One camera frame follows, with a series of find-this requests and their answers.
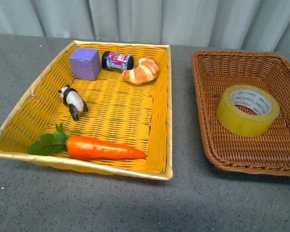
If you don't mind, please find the grey-green curtain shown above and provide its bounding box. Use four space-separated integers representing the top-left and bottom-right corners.
0 0 290 52

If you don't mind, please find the small black labelled jar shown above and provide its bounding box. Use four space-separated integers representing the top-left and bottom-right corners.
101 51 134 71

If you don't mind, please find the toy panda figure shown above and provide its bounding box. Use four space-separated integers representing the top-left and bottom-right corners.
58 85 88 121

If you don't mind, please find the toy orange carrot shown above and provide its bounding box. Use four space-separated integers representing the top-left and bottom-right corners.
27 124 147 160

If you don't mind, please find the purple foam cube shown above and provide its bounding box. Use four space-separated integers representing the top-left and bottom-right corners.
69 47 102 81

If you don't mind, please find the yellowish packing tape roll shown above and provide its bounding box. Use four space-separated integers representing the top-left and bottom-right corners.
216 85 280 137

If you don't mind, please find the yellow woven basket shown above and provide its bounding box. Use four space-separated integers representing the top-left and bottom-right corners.
0 41 173 180

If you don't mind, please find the brown wicker basket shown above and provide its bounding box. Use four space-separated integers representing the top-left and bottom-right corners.
191 51 290 176

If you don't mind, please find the toy croissant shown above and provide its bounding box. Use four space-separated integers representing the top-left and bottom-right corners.
122 57 160 85

